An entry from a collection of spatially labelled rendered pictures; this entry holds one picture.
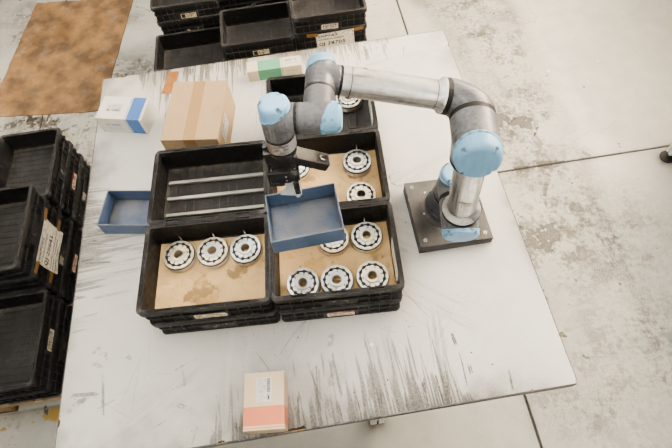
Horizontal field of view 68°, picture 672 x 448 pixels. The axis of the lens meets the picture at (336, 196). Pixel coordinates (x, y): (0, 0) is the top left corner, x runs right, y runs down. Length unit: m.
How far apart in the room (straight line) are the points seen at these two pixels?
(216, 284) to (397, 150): 0.88
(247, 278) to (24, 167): 1.57
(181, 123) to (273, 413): 1.11
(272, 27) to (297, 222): 1.81
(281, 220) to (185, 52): 1.95
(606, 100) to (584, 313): 1.36
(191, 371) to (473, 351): 0.90
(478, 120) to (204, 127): 1.11
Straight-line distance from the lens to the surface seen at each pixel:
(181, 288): 1.70
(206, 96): 2.08
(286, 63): 2.27
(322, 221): 1.42
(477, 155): 1.21
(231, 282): 1.66
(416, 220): 1.79
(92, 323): 1.93
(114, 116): 2.26
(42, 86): 3.85
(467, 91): 1.29
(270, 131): 1.17
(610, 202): 2.97
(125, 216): 2.06
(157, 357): 1.80
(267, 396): 1.60
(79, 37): 4.07
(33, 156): 2.91
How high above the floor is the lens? 2.33
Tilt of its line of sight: 59 degrees down
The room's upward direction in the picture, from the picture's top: 6 degrees counter-clockwise
